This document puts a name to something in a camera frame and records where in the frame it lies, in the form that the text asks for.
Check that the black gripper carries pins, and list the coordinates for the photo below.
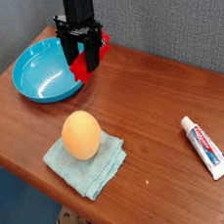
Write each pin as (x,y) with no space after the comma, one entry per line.
(80,26)

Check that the red rectangular block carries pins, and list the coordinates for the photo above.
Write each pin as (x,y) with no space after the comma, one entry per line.
(79,68)

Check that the blue plate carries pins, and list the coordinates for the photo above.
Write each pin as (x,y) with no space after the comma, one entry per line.
(42,74)

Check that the orange egg-shaped object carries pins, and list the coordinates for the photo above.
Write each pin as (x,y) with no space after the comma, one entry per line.
(81,134)

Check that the light blue folded cloth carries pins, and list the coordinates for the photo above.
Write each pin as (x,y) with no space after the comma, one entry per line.
(88,177)

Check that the white toothpaste tube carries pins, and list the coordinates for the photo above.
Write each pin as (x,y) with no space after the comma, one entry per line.
(212,157)

